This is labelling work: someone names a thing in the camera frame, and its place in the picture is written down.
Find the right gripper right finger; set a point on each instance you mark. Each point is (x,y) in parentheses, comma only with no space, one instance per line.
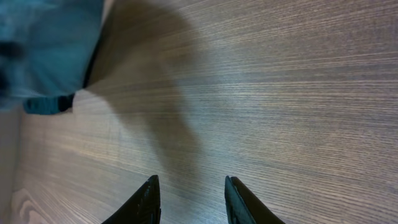
(243,207)

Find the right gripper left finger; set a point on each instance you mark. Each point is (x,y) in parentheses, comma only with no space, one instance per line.
(143,207)

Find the dark blue garment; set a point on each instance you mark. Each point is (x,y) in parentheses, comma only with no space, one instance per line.
(46,47)

